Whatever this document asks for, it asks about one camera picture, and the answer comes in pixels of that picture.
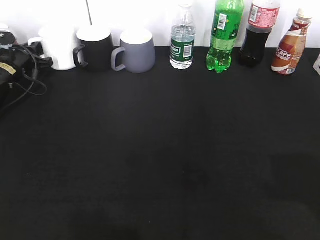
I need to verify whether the white ceramic mug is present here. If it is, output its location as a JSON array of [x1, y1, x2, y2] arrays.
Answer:
[[27, 25, 79, 71]]

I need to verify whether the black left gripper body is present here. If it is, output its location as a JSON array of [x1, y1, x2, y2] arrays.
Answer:
[[0, 23, 53, 107]]

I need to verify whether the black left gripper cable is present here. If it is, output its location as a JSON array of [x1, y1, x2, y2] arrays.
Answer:
[[0, 44, 48, 111]]

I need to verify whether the Nescafe coffee bottle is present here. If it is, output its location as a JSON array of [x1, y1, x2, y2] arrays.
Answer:
[[271, 7, 313, 76]]

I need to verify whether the green soda bottle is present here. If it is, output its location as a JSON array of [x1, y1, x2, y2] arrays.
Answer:
[[206, 0, 245, 73]]

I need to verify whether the black ceramic mug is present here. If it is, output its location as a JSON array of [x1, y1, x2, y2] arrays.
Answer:
[[72, 25, 114, 72]]

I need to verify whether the Cestbon clear water bottle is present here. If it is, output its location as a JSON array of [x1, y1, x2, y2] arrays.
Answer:
[[169, 0, 196, 70]]

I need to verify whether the grey ceramic mug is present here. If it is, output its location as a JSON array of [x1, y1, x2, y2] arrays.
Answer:
[[110, 28, 156, 74]]

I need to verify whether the cola bottle red label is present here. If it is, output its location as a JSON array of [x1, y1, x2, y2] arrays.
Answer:
[[239, 0, 281, 67]]

